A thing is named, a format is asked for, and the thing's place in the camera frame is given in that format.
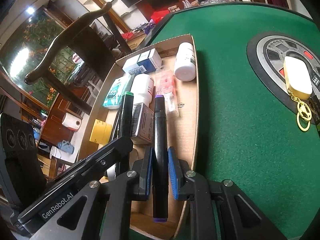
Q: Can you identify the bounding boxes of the black marker purple cap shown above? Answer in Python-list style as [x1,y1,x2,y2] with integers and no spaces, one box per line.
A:
[152,95,169,223]

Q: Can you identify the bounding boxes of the black marker yellow caps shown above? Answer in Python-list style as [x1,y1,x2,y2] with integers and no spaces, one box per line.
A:
[110,110,120,141]

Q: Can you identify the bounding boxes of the small white barcode box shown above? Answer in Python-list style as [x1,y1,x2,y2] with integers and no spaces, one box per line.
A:
[131,103,153,145]

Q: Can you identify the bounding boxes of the yellow balm jar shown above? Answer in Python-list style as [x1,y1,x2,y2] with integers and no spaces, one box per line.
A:
[89,119,112,145]

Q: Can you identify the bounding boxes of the black marker green cap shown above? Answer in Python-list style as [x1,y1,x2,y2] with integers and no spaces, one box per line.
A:
[117,91,135,173]

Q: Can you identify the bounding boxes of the teal tissue pack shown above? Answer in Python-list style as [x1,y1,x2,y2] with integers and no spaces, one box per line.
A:
[103,74,133,110]

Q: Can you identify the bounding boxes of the white plastic bottle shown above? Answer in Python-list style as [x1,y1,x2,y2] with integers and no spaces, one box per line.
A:
[130,74,154,107]

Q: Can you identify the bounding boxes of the clear pack red item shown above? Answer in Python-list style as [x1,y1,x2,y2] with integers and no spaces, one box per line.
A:
[156,69,179,118]

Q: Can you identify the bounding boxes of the white bottle green label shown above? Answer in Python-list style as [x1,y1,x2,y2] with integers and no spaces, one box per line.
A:
[174,42,196,82]

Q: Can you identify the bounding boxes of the white and blue medicine box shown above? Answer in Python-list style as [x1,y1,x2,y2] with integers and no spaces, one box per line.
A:
[123,48,162,75]

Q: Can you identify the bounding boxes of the white gold keychain case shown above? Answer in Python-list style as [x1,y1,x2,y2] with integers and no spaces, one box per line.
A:
[283,56,312,132]

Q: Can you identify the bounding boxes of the cardboard tray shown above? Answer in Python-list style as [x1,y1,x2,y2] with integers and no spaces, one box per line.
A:
[78,34,199,239]

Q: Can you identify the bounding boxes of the dark wooden chair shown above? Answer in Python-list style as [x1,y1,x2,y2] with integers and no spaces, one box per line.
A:
[24,2,133,116]

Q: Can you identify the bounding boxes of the white plastic bag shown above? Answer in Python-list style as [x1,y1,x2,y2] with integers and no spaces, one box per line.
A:
[72,53,83,64]

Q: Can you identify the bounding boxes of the round table centre console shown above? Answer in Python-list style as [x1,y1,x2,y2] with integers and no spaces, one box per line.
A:
[246,32,319,125]

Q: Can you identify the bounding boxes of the red bag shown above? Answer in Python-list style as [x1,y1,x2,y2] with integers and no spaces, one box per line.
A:
[151,9,170,24]

